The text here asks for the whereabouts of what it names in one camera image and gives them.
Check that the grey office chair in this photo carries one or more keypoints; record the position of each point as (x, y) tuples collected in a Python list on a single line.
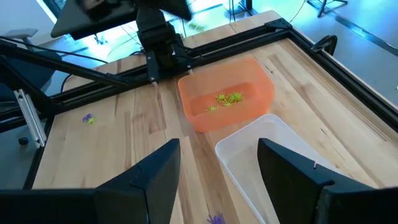
[(34, 81)]

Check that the black frame clamp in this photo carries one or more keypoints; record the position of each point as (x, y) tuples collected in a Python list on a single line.
[(329, 42)]

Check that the black aluminium table frame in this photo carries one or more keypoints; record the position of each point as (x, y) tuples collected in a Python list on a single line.
[(342, 74)]

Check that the black tripod stand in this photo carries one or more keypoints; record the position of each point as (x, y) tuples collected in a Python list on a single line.
[(323, 6)]

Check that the black beam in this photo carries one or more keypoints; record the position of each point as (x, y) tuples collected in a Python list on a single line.
[(62, 65)]

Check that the orange plastic bin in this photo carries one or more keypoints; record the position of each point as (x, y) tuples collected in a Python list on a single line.
[(199, 90)]

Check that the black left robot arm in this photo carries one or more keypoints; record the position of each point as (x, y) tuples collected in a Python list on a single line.
[(158, 40)]

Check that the silver bracket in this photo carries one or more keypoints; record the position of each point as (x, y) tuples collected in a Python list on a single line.
[(29, 118)]

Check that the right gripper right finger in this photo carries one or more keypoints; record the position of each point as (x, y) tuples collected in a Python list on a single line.
[(295, 193)]

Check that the black round knob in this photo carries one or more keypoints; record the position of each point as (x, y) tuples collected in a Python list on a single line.
[(23, 141)]

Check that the purple-yellow toy at far left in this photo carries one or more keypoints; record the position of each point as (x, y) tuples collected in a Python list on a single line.
[(86, 117)]

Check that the clear plastic bin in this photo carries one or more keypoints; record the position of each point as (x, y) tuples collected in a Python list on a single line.
[(242, 155)]

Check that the grey side table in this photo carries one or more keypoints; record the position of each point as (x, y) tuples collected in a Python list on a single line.
[(81, 21)]

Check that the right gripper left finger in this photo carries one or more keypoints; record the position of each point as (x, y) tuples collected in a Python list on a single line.
[(146, 193)]

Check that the purple plastic spider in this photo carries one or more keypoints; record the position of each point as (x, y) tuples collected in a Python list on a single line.
[(216, 219)]

